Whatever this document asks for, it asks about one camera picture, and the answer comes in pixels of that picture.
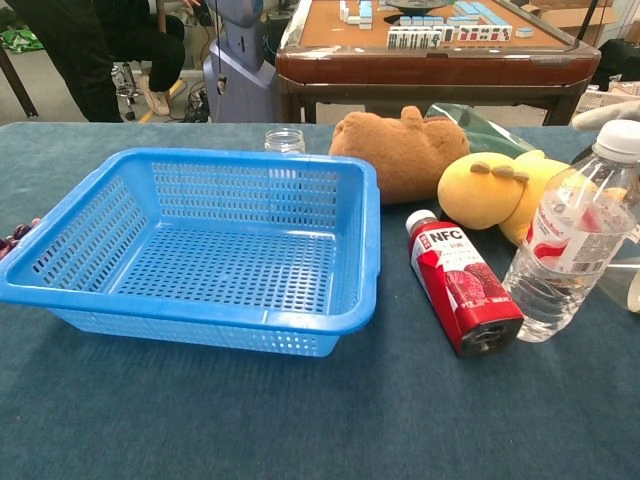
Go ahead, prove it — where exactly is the black bag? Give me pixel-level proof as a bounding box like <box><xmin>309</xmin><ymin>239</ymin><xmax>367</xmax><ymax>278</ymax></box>
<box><xmin>597</xmin><ymin>38</ymin><xmax>640</xmax><ymax>92</ymax></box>

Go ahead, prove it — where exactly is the dark red grape bunch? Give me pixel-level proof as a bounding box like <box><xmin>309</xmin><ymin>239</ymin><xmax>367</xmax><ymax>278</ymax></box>
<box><xmin>0</xmin><ymin>217</ymin><xmax>42</xmax><ymax>261</ymax></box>

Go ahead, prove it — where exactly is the grey-blue robot pedestal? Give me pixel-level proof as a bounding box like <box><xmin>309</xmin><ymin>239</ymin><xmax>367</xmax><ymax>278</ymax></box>
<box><xmin>202</xmin><ymin>0</ymin><xmax>279</xmax><ymax>124</ymax></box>

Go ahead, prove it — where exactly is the person in black trousers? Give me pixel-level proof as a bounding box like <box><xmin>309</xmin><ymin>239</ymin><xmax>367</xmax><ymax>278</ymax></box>
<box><xmin>94</xmin><ymin>0</ymin><xmax>187</xmax><ymax>117</ymax></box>

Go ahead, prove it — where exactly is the brown capybara plush toy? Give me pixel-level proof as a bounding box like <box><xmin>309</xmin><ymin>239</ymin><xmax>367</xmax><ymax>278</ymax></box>
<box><xmin>328</xmin><ymin>105</ymin><xmax>471</xmax><ymax>206</ymax></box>

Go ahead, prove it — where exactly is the teal table cloth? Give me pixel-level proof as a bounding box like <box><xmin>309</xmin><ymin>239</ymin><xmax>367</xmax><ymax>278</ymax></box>
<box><xmin>0</xmin><ymin>122</ymin><xmax>640</xmax><ymax>480</ymax></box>

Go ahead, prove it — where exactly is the blue white mahjong tile stack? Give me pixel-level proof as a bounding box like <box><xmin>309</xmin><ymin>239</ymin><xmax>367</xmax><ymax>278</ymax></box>
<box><xmin>398</xmin><ymin>14</ymin><xmax>446</xmax><ymax>28</ymax></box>
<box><xmin>452</xmin><ymin>0</ymin><xmax>497</xmax><ymax>25</ymax></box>
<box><xmin>339</xmin><ymin>0</ymin><xmax>374</xmax><ymax>29</ymax></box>

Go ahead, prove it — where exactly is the standing person in black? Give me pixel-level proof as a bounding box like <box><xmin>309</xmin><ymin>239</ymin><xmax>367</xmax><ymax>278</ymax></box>
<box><xmin>4</xmin><ymin>0</ymin><xmax>124</xmax><ymax>124</ymax></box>

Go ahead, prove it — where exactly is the small clear glass jar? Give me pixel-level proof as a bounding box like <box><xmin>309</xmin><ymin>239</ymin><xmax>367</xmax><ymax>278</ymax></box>
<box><xmin>263</xmin><ymin>128</ymin><xmax>307</xmax><ymax>156</ymax></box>

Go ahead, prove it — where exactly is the red NFC juice bottle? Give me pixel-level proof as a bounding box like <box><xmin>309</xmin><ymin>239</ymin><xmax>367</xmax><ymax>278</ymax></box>
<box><xmin>405</xmin><ymin>209</ymin><xmax>525</xmax><ymax>359</ymax></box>

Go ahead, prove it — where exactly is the white plastic crate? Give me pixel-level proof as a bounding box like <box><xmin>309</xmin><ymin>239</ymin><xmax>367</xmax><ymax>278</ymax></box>
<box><xmin>579</xmin><ymin>88</ymin><xmax>640</xmax><ymax>117</ymax></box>

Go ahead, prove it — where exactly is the black cable bundle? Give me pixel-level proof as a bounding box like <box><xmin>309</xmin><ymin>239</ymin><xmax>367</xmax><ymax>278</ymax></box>
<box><xmin>169</xmin><ymin>79</ymin><xmax>211</xmax><ymax>124</ymax></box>

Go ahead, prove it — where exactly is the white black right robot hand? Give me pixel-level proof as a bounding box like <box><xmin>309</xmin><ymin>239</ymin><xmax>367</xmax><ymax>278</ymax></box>
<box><xmin>572</xmin><ymin>99</ymin><xmax>640</xmax><ymax>132</ymax></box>

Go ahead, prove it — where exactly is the dark print mahjong tile row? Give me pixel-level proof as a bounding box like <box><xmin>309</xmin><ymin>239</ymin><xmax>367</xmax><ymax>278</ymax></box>
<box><xmin>387</xmin><ymin>24</ymin><xmax>455</xmax><ymax>50</ymax></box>

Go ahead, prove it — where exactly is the brown mahjong table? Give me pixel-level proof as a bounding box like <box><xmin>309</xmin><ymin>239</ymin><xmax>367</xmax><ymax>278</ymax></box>
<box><xmin>274</xmin><ymin>0</ymin><xmax>604</xmax><ymax>126</ymax></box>

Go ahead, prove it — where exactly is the red print mahjong tile row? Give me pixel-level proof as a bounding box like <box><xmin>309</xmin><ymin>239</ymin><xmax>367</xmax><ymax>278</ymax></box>
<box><xmin>455</xmin><ymin>24</ymin><xmax>514</xmax><ymax>43</ymax></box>

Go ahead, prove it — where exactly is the chrome stool base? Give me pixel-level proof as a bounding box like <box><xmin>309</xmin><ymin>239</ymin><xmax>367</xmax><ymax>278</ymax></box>
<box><xmin>112</xmin><ymin>62</ymin><xmax>140</xmax><ymax>121</ymax></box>

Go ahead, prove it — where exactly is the yellow plush toy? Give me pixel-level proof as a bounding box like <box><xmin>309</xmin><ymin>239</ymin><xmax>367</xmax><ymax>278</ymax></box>
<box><xmin>437</xmin><ymin>149</ymin><xmax>626</xmax><ymax>247</ymax></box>

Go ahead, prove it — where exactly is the cardboard box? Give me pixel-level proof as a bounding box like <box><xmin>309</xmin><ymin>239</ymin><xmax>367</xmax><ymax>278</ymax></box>
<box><xmin>529</xmin><ymin>0</ymin><xmax>617</xmax><ymax>32</ymax></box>

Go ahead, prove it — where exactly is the blue perforated plastic basket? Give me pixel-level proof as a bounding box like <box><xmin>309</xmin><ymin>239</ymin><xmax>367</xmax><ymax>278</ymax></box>
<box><xmin>0</xmin><ymin>147</ymin><xmax>384</xmax><ymax>358</ymax></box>

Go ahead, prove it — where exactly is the clear water bottle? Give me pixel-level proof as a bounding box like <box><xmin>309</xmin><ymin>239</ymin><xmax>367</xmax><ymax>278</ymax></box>
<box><xmin>501</xmin><ymin>119</ymin><xmax>640</xmax><ymax>344</ymax></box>

